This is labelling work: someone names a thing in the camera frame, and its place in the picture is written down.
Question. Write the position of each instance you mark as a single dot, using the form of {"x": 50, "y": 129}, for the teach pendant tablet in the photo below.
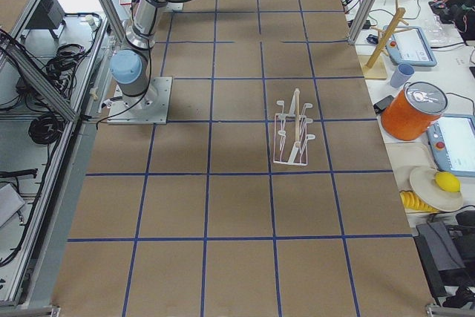
{"x": 408, "y": 44}
{"x": 451, "y": 140}

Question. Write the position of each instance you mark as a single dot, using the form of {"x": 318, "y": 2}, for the wooden mug tree stand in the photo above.
{"x": 373, "y": 66}

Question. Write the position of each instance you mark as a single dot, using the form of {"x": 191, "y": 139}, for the white wire cup rack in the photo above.
{"x": 291, "y": 138}

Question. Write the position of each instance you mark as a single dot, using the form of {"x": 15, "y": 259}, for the orange cylindrical container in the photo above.
{"x": 414, "y": 110}

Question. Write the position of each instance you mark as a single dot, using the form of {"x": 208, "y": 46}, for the beige round plate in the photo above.
{"x": 422, "y": 181}

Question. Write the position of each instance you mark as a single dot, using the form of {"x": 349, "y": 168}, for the yellow lemon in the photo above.
{"x": 447, "y": 181}

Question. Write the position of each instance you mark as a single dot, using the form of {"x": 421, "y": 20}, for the blue cup on desk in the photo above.
{"x": 401, "y": 75}

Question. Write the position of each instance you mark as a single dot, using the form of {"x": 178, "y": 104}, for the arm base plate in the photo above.
{"x": 152, "y": 108}

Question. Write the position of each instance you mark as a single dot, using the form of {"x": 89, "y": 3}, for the black power adapter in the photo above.
{"x": 380, "y": 106}

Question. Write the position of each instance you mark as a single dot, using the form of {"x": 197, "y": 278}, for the far teach pendant tablet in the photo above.
{"x": 408, "y": 44}

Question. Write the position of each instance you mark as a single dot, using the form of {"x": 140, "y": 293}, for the near teach pendant tablet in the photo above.
{"x": 451, "y": 140}

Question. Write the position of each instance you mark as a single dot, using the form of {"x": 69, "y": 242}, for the beige square tray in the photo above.
{"x": 404, "y": 157}

